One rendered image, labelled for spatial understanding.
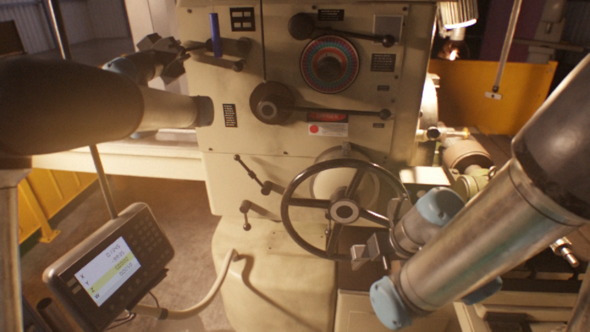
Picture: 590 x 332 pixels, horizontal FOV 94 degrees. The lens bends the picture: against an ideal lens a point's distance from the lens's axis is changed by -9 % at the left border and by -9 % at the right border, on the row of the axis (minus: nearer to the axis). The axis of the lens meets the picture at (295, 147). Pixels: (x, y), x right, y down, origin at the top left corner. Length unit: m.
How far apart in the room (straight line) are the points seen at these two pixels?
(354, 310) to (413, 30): 1.34
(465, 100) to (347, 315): 2.75
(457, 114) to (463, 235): 3.49
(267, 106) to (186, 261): 1.94
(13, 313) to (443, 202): 0.63
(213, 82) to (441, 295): 0.85
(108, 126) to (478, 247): 0.42
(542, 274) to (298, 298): 1.05
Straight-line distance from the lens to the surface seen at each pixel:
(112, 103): 0.41
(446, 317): 1.83
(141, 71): 0.77
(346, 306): 1.70
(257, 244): 1.82
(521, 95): 4.04
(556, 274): 1.47
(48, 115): 0.39
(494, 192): 0.32
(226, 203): 1.26
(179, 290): 2.49
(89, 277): 1.00
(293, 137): 1.02
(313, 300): 1.68
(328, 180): 0.96
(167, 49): 0.80
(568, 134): 0.26
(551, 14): 6.97
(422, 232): 0.60
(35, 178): 3.32
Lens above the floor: 1.89
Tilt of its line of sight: 28 degrees down
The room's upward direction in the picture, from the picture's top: 1 degrees counter-clockwise
